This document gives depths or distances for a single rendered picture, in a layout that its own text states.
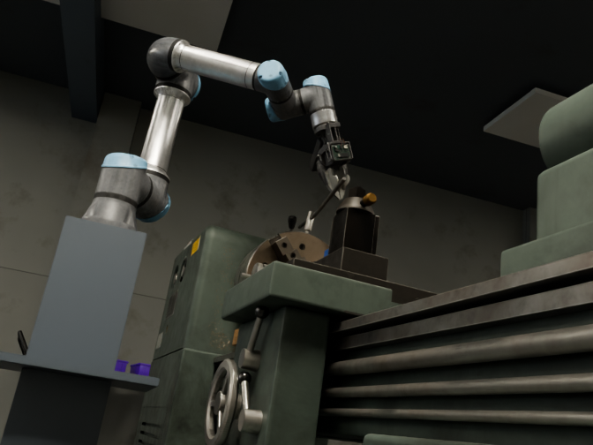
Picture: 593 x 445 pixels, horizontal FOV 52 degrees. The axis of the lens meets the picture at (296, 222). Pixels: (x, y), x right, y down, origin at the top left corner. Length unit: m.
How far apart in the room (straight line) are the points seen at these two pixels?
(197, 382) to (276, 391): 0.83
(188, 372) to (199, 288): 0.24
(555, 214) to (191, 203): 4.49
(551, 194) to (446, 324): 0.20
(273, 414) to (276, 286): 0.19
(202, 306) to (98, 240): 0.40
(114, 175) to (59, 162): 3.52
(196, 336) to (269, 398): 0.85
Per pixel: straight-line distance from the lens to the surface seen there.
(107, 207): 1.65
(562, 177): 0.80
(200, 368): 1.80
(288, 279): 0.98
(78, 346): 1.55
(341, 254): 1.17
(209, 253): 1.86
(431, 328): 0.80
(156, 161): 1.86
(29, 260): 4.99
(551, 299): 0.64
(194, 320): 1.81
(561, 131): 0.84
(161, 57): 1.88
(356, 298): 1.02
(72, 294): 1.57
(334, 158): 1.71
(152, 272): 4.95
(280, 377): 0.99
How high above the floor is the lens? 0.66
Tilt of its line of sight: 20 degrees up
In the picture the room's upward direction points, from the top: 9 degrees clockwise
